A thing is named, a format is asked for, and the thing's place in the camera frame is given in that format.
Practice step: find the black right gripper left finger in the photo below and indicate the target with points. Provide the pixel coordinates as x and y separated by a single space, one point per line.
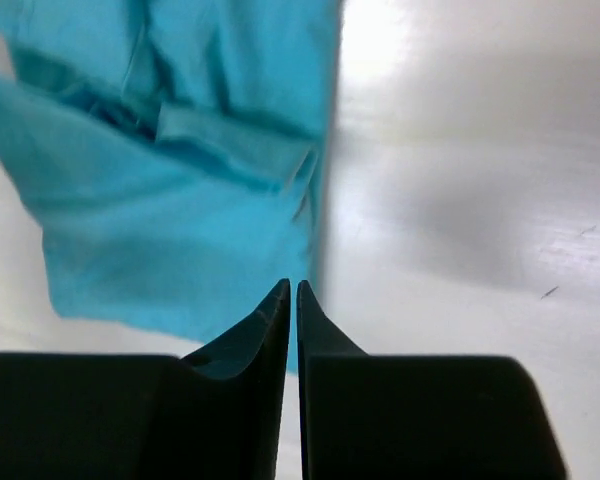
213 414

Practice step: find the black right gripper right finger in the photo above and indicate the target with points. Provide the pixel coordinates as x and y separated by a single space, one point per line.
366 416

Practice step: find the light blue t shirt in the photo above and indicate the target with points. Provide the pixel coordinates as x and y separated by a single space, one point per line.
172 152

